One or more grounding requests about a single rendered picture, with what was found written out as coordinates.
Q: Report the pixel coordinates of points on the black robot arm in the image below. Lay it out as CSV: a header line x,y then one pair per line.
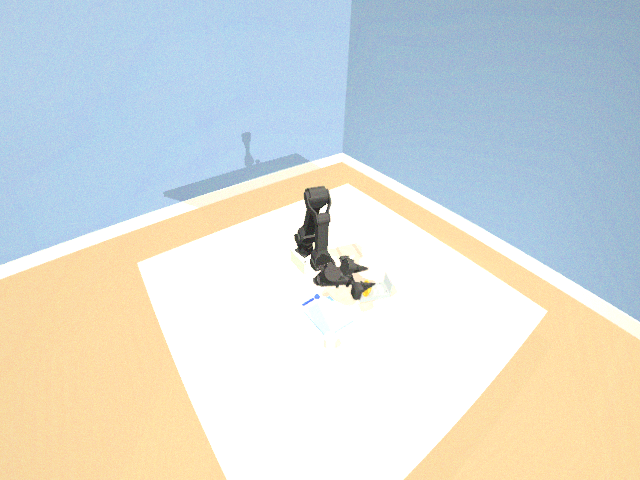
x,y
316,229

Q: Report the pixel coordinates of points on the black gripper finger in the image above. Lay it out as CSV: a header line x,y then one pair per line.
x,y
360,268
367,286

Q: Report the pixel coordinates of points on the white cylinder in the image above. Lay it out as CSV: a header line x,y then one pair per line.
x,y
330,341

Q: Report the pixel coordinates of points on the blue spoon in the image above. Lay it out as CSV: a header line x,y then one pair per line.
x,y
316,296

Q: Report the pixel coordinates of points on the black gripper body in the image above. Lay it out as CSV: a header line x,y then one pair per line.
x,y
357,288

